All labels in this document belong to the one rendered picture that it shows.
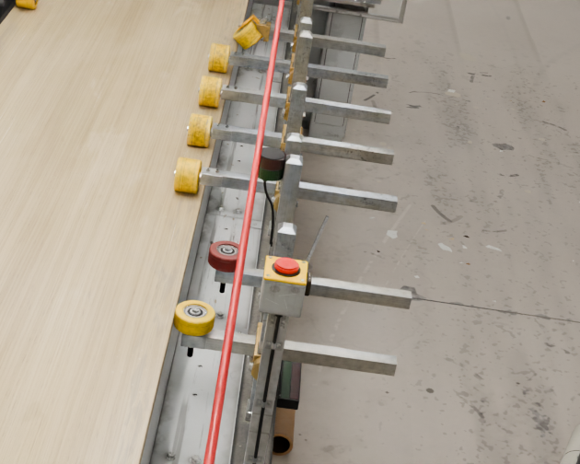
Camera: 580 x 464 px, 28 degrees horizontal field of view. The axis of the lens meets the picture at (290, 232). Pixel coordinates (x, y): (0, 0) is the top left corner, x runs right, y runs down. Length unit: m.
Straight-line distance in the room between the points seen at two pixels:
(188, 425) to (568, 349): 1.98
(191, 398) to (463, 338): 1.68
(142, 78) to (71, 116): 0.34
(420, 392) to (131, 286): 1.57
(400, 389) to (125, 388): 1.75
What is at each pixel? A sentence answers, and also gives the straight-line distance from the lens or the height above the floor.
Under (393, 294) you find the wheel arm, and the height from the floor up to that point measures 0.86.
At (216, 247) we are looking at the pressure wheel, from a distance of 2.52.
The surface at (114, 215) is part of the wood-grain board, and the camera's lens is 2.61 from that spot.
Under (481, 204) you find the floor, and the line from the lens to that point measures 4.93.
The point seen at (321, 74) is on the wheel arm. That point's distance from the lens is 3.38.
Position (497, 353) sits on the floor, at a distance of 4.01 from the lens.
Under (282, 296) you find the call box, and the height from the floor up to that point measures 1.19.
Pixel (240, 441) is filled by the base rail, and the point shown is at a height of 0.70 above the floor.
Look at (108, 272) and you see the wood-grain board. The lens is 2.41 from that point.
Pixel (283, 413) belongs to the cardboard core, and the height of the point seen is 0.08.
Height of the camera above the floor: 2.21
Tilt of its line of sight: 30 degrees down
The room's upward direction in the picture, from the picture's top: 9 degrees clockwise
